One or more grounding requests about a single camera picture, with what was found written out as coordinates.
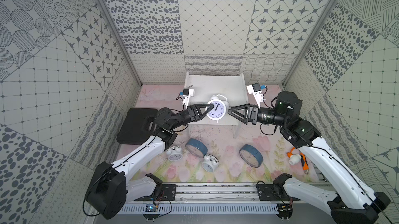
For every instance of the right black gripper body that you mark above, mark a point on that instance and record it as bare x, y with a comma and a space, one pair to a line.
264, 116

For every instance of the white twin-bell alarm clock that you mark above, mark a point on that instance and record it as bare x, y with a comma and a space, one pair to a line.
221, 106
174, 153
210, 163

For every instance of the blue round alarm clock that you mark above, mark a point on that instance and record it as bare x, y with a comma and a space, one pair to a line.
196, 148
251, 156

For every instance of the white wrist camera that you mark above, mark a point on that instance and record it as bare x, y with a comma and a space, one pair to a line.
257, 91
185, 96

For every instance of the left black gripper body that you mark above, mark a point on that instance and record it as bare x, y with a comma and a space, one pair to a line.
191, 113

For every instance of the blue round alarm clock right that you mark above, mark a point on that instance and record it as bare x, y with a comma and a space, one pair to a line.
251, 156

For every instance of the orange handled pliers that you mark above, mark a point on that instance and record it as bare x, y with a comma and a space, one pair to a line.
303, 162

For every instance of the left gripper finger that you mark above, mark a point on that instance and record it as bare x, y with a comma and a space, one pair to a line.
206, 107
199, 115

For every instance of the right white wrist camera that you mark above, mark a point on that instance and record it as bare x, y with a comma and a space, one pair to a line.
257, 91

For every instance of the white perforated cable duct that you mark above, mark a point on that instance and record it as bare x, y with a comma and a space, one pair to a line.
198, 208

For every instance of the blue round alarm clock left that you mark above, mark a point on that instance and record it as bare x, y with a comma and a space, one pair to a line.
196, 148

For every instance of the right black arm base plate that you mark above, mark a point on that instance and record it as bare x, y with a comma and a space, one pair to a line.
273, 192

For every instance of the black plastic tool case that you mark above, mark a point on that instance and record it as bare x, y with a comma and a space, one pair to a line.
138, 126

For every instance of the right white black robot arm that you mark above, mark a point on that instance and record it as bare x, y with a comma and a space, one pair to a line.
352, 201

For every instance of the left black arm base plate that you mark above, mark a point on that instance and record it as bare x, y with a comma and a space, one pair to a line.
165, 192

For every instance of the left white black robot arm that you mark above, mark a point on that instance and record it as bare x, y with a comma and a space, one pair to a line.
111, 185

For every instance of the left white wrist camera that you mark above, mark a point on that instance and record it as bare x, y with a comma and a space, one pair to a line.
185, 96

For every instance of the aluminium mounting rail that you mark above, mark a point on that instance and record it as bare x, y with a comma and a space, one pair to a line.
243, 192

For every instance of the white two-tier shelf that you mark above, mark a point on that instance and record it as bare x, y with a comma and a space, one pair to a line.
230, 89

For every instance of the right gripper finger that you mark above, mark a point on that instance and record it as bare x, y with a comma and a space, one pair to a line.
242, 117
240, 109

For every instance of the white plastic fitting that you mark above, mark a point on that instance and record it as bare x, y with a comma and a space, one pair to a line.
294, 159

